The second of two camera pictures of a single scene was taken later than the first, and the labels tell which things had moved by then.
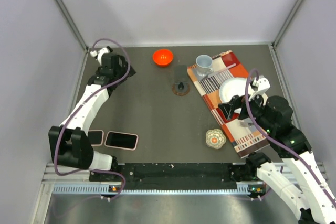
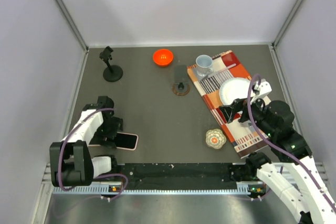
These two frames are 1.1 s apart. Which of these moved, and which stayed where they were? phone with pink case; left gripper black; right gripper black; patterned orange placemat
Moved: left gripper black
Stayed: patterned orange placemat; right gripper black; phone with pink case
